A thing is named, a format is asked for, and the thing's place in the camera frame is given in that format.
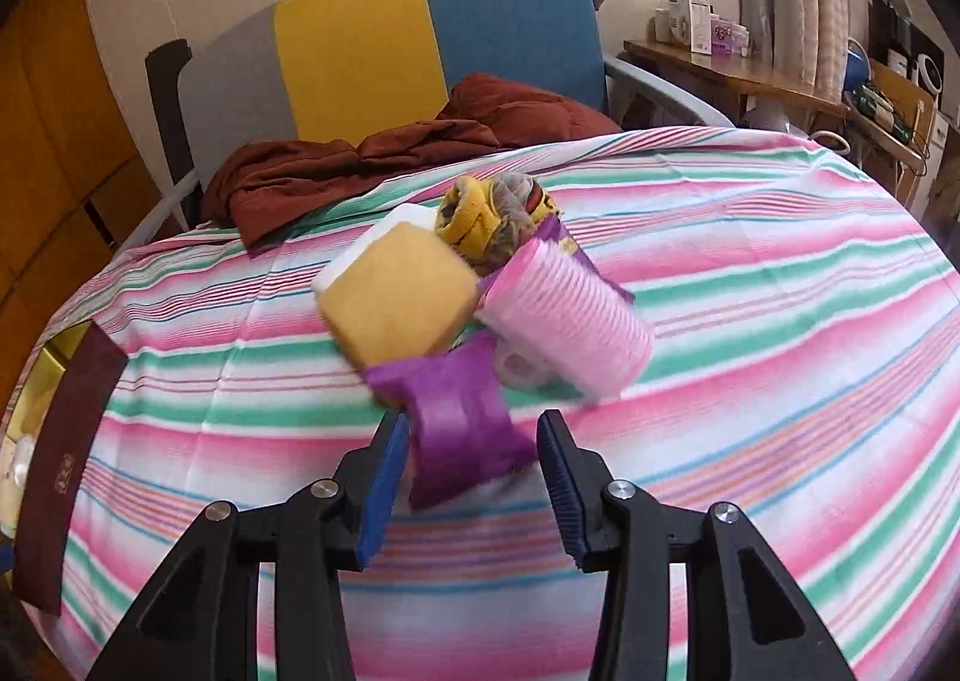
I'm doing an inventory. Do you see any purple snack packet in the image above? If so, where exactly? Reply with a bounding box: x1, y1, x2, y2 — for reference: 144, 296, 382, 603
478, 213, 638, 308
364, 330, 537, 511

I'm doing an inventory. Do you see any yellow sponge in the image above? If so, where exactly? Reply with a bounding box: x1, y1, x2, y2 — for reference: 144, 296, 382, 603
319, 224, 478, 371

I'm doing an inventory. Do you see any white foam sponge block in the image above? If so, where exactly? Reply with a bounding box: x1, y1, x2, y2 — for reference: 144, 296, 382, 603
311, 203, 436, 298

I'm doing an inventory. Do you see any yellow sock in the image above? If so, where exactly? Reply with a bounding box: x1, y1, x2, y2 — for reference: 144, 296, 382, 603
434, 172, 562, 277

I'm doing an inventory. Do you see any striped pink green bedsheet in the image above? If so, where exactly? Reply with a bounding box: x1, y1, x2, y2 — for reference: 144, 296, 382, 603
29, 127, 958, 679

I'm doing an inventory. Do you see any gold metal tin box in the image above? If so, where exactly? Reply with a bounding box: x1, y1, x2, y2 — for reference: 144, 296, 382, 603
0, 322, 89, 539

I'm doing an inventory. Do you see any dark red blanket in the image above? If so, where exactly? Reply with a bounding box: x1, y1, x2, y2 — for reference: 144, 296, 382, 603
202, 71, 620, 250

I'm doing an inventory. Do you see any wooden wardrobe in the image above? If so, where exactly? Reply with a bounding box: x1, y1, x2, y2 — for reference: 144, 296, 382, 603
2, 0, 161, 401

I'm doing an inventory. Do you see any wooden desk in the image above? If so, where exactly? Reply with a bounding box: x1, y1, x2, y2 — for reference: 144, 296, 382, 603
623, 39, 850, 121

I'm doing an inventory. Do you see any white box on desk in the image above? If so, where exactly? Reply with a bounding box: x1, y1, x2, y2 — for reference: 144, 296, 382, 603
667, 0, 711, 55

